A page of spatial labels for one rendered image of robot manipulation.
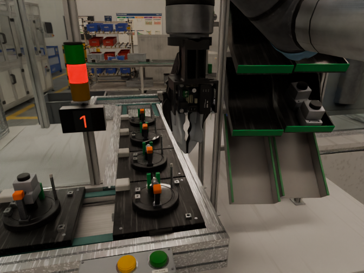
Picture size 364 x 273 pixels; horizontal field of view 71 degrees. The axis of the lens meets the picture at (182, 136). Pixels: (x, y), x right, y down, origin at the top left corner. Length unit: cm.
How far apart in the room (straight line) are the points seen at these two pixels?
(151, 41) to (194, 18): 760
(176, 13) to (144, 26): 1081
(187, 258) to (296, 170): 42
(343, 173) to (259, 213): 95
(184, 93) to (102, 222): 54
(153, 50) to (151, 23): 331
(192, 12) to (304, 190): 63
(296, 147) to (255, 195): 22
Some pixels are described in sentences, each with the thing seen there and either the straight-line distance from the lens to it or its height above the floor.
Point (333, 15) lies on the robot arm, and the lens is 32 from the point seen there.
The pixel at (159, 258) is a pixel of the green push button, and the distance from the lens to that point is 64.
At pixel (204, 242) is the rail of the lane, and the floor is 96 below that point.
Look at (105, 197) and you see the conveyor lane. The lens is 90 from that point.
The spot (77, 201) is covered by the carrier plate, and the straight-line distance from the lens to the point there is 85.
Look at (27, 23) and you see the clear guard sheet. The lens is 84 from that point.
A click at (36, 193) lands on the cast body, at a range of 80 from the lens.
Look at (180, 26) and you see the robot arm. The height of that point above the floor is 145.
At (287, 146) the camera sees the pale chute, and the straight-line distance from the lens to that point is 88.
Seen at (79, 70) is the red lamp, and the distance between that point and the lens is 76.
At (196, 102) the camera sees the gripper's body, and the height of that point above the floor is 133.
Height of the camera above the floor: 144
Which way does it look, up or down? 22 degrees down
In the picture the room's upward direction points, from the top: straight up
